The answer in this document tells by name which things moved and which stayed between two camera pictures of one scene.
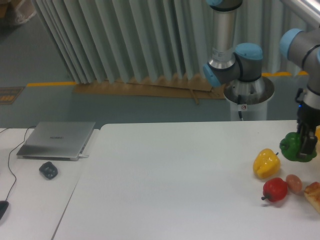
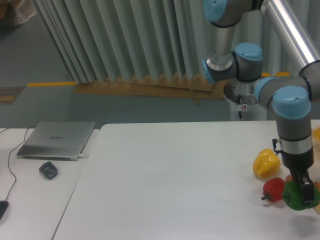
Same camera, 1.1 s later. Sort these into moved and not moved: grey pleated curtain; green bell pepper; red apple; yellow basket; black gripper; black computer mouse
Moved: green bell pepper; black gripper
Not moved: red apple; yellow basket; grey pleated curtain; black computer mouse
